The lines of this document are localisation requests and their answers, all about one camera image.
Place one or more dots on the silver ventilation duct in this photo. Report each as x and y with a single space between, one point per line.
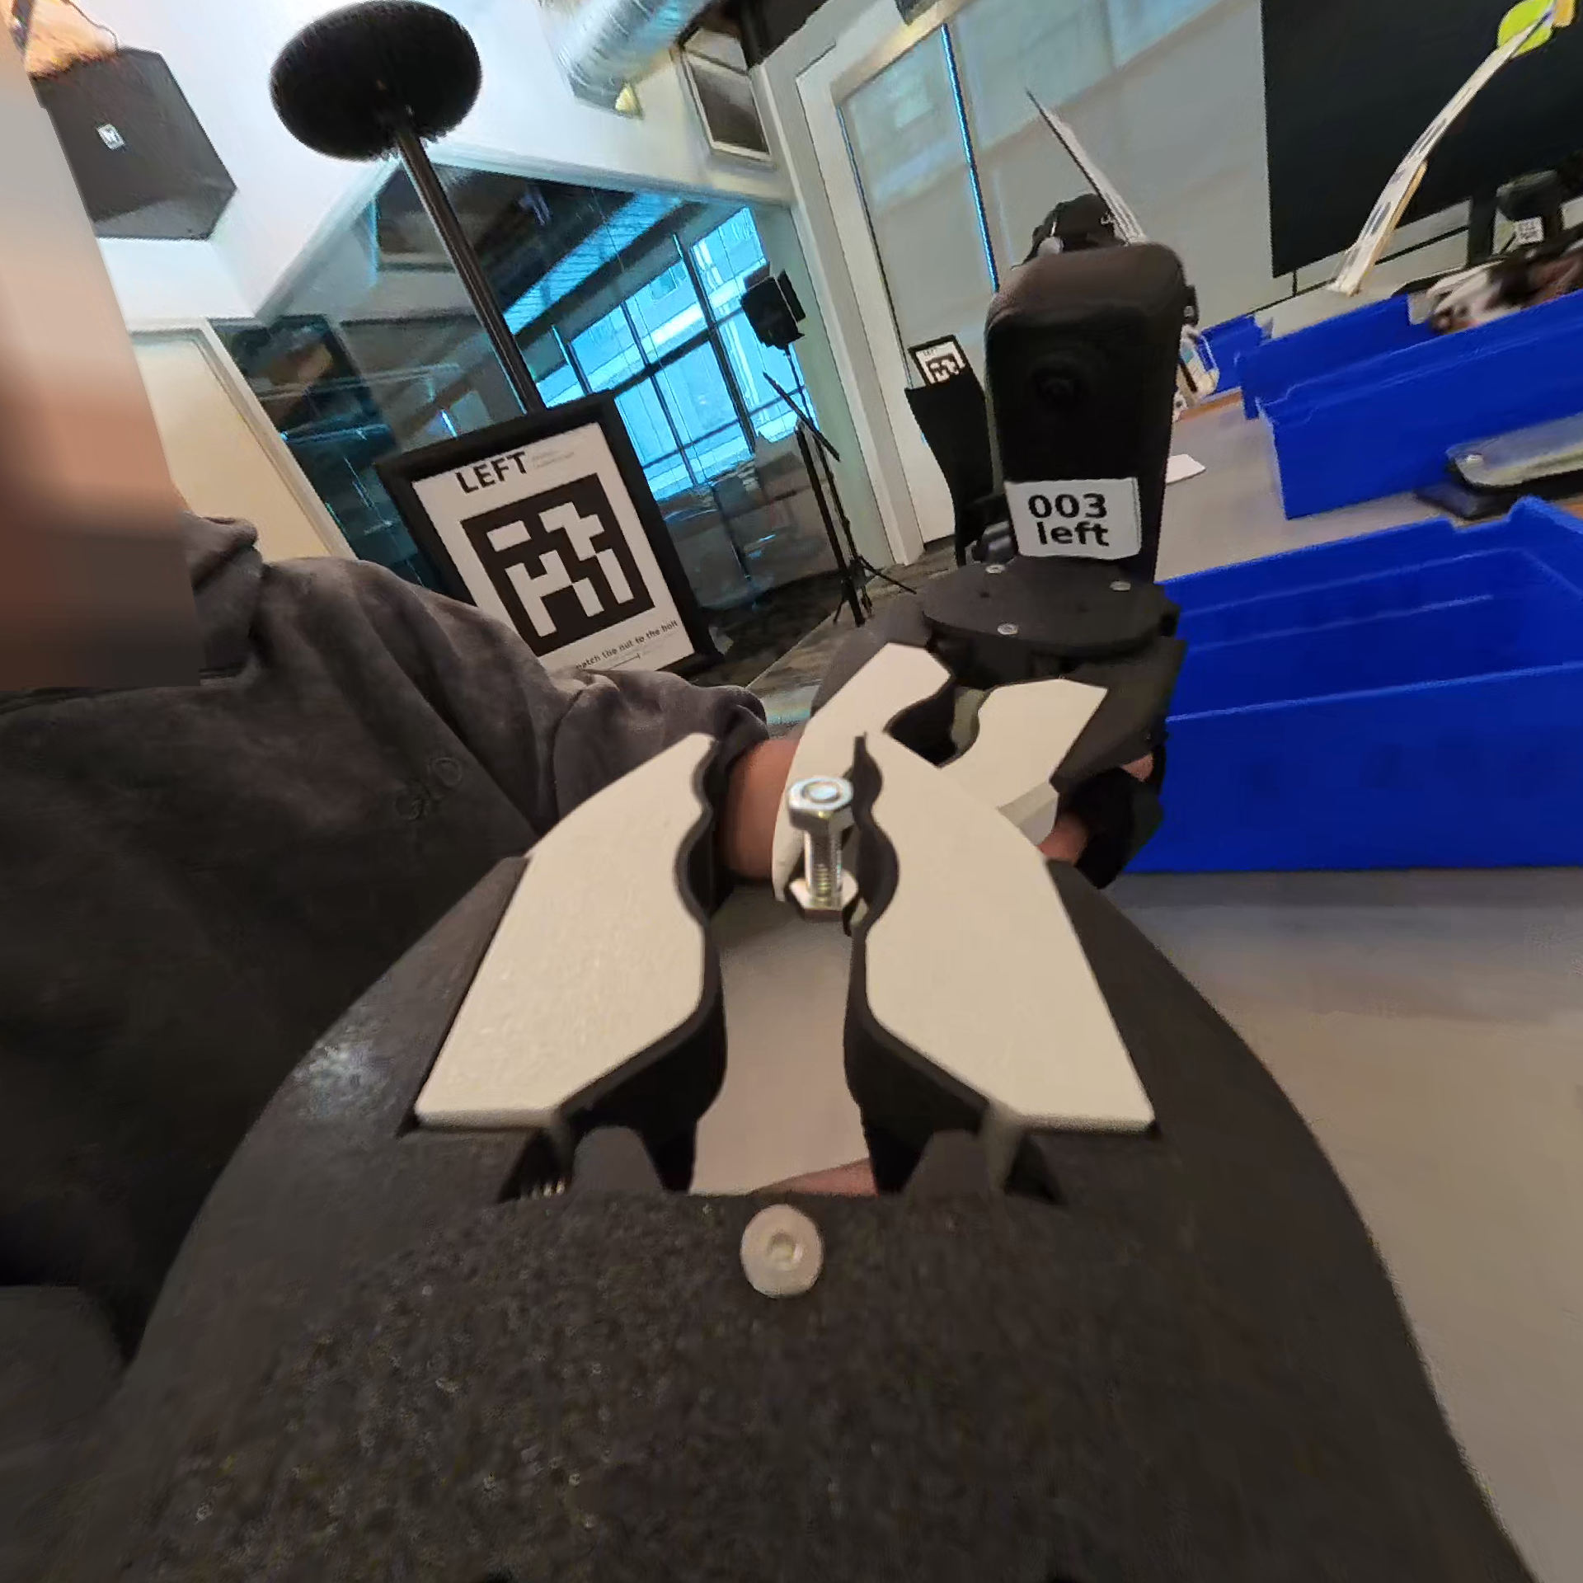
632 39

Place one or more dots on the person's left hand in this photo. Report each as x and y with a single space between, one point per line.
1106 825

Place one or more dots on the small framed sign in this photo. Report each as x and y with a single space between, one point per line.
939 363

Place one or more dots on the white document stand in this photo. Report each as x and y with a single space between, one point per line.
1434 150

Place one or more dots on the person's dark clothing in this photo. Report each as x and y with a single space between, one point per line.
298 817

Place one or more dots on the silver bolt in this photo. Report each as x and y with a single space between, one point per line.
822 800

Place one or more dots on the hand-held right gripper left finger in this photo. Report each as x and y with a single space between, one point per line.
569 979

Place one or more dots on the black white marker board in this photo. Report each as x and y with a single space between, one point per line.
471 497

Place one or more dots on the black pole stand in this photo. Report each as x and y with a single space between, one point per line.
371 77

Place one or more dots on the black monitor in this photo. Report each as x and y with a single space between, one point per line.
1385 126

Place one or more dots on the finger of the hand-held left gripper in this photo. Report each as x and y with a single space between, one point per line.
878 699
1035 738

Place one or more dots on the blue plastic bin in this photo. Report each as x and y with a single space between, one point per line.
1410 422
1236 348
1385 744

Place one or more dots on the grey metal plate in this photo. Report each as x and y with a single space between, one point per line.
1521 465

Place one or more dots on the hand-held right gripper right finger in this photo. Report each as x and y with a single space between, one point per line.
1003 979

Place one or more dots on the black wall speaker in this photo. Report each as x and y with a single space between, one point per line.
136 150

